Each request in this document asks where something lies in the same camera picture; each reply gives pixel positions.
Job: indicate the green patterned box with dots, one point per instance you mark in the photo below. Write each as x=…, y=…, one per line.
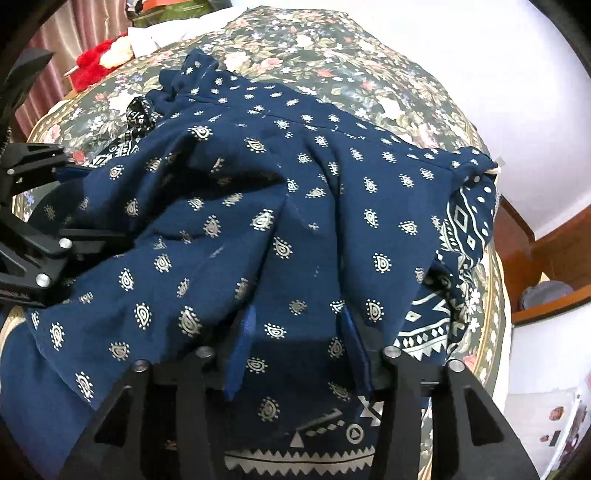
x=175, y=16

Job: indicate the orange box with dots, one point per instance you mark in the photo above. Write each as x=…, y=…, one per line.
x=154, y=4

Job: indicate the white appliance with stickers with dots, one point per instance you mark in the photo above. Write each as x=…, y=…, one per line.
x=531, y=415

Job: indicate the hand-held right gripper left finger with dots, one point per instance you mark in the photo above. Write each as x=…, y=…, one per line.
x=242, y=341

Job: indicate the floral bedspread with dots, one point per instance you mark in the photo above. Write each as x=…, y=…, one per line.
x=323, y=50

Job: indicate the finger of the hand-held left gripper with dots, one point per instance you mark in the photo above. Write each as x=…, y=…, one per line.
x=32, y=154
x=41, y=258

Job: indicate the red plush toy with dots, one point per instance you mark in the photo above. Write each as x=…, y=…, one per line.
x=92, y=64

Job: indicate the wooden door frame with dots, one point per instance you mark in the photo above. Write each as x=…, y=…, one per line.
x=554, y=314

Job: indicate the navy patterned robe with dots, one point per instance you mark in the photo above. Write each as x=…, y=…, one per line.
x=258, y=207

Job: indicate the striped pink curtain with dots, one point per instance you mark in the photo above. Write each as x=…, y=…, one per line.
x=51, y=41

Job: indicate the white cloth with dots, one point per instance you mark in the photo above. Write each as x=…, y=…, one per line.
x=152, y=37

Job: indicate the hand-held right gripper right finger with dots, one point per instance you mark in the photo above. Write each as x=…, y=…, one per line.
x=355, y=350

